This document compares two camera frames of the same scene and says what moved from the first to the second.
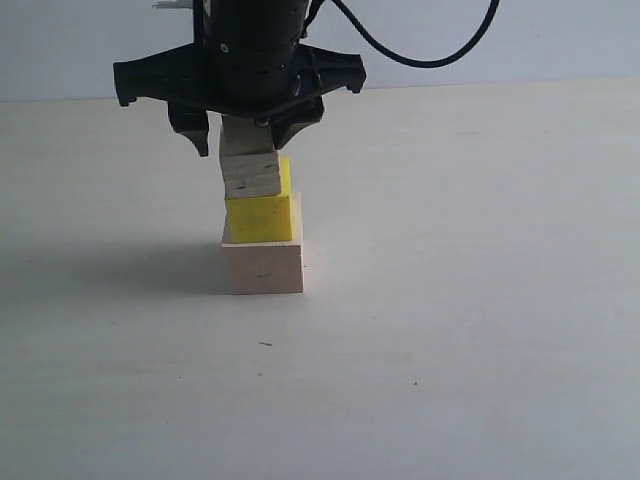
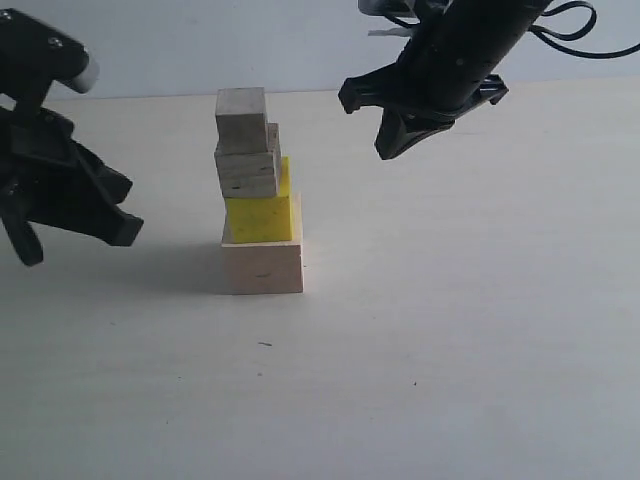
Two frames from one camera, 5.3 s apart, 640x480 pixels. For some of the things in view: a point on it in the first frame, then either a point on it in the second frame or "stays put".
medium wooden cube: (251, 174) stays put
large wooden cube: (266, 267) stays put
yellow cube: (261, 219) stays put
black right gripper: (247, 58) -> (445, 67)
